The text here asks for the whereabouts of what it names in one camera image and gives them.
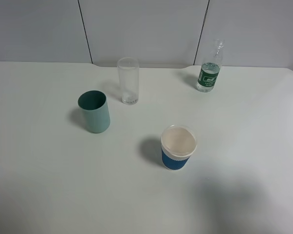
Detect clear green-label water bottle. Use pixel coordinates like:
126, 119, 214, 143
196, 39, 224, 93

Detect tall clear glass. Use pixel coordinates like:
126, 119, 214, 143
117, 57, 139, 105

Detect teal green plastic cup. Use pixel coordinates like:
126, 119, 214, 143
78, 90, 110, 134

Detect white cup with blue sleeve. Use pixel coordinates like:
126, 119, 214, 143
161, 125, 197, 170

